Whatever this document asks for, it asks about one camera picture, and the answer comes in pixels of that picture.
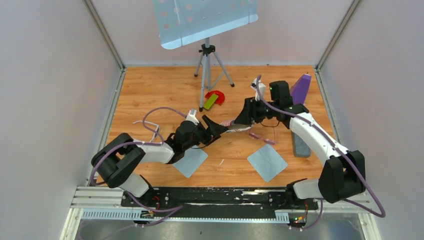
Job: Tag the light blue perforated board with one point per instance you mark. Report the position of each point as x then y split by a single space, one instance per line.
182 22

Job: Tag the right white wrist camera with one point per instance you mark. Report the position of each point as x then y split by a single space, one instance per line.
259 88

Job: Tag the green rectangular block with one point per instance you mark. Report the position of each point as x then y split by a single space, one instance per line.
210 101

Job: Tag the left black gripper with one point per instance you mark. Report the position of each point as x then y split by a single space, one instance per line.
207 133

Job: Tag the grey glasses case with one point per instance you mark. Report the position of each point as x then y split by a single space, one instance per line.
300 148

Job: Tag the white sunglasses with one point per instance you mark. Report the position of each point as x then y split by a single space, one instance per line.
155 128

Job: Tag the blue cleaning cloth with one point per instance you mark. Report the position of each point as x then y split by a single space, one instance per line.
192 160
267 162

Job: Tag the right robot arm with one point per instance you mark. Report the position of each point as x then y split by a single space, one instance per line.
343 171

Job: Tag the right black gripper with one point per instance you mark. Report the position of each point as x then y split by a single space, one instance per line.
249 112

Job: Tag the grey tripod stand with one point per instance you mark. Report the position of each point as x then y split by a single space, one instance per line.
207 49

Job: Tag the striped printed glasses pouch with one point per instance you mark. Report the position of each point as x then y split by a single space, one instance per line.
235 127

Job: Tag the white slotted cable duct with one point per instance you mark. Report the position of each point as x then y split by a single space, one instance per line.
140 215

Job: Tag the left blue cleaning cloth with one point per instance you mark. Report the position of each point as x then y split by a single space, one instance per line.
192 160

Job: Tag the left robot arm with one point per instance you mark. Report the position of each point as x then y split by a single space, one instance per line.
117 161

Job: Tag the right blue cleaning cloth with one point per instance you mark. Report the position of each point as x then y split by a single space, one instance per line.
267 162

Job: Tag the red curved plastic piece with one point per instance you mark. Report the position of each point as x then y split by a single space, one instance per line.
220 96

